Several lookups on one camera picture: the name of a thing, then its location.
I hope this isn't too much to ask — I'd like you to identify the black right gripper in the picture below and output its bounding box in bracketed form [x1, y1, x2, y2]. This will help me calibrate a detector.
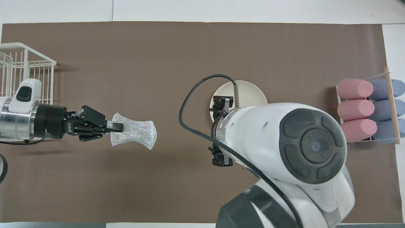
[209, 96, 234, 167]

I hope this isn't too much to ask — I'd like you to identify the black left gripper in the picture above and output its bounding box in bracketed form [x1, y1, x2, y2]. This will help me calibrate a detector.
[33, 105, 124, 142]

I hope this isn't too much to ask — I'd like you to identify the cream round plate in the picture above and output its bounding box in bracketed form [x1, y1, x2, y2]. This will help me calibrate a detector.
[210, 80, 268, 122]

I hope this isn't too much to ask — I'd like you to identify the brown table mat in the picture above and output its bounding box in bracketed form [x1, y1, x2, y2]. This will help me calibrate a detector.
[0, 22, 404, 224]

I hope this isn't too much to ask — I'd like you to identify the pink plastic cup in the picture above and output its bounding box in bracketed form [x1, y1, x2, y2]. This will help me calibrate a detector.
[341, 119, 377, 143]
[337, 99, 375, 121]
[336, 79, 374, 99]

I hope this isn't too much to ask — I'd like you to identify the cup rack with wooden rod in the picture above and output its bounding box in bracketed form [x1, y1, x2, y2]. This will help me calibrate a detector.
[335, 67, 402, 145]

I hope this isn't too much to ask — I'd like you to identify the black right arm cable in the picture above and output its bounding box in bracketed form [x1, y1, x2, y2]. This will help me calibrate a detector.
[178, 74, 304, 228]

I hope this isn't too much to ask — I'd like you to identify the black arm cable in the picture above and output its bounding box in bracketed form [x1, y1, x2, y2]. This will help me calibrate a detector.
[178, 74, 304, 228]
[0, 139, 41, 184]

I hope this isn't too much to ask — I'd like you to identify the white wire dish rack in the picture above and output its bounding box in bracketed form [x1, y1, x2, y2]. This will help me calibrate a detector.
[0, 43, 57, 106]

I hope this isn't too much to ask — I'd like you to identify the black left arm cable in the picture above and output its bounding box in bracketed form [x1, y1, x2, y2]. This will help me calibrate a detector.
[0, 139, 41, 184]

